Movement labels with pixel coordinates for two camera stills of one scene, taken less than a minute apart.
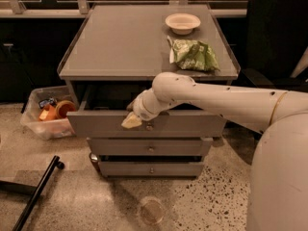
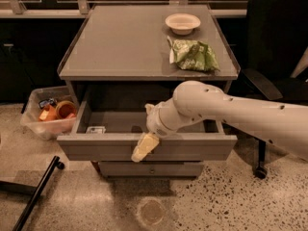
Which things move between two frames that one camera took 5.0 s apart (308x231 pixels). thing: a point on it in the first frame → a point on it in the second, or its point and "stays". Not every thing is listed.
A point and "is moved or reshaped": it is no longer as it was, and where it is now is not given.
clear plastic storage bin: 45,113 stays
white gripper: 140,108 → 154,121
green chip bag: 196,55 stays
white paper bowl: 183,23 stays
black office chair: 276,37 stays
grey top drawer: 173,123 is moved or reshaped
